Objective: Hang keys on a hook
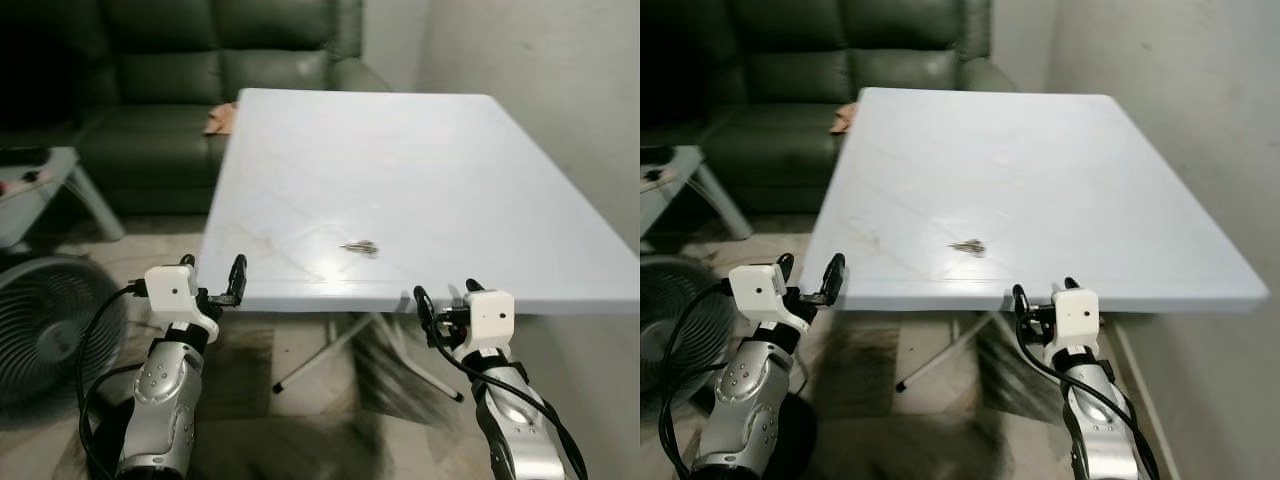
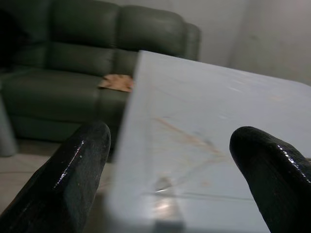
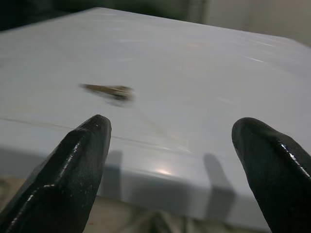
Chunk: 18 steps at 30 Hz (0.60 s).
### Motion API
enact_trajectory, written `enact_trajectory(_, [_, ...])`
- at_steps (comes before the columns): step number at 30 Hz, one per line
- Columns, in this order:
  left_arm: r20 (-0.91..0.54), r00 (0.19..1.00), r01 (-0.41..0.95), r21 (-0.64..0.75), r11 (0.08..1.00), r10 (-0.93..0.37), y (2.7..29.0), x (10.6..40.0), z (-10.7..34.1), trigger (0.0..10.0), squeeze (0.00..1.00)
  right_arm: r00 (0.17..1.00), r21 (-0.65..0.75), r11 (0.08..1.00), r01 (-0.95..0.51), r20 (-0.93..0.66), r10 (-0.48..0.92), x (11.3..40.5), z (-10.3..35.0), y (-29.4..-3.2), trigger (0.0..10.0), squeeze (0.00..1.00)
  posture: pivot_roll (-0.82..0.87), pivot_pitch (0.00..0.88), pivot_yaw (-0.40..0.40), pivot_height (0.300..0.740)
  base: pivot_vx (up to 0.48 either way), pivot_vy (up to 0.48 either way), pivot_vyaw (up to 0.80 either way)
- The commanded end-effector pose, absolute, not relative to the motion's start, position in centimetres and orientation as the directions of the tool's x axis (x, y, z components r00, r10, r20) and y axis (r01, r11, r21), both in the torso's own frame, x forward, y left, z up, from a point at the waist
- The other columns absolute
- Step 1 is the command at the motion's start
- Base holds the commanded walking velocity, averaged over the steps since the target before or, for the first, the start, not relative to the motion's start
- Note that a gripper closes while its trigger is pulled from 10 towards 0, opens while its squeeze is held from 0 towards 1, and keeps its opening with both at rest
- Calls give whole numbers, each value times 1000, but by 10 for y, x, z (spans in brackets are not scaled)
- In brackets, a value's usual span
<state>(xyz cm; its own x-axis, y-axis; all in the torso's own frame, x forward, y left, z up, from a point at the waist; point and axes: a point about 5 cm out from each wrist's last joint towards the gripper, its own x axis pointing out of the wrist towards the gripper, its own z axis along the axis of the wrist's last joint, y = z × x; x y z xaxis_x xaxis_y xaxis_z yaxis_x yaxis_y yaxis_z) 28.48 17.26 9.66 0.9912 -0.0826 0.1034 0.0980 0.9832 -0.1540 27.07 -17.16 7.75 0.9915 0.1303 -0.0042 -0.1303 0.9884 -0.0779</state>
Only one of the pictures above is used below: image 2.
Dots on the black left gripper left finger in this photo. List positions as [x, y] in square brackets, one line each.
[60, 189]

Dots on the white plastic table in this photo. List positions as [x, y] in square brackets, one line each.
[194, 97]

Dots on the dark green leather sofa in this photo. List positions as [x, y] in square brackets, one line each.
[73, 48]

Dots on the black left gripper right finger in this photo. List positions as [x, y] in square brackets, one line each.
[279, 184]

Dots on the tan crumpled cloth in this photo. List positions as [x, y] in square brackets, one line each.
[116, 82]

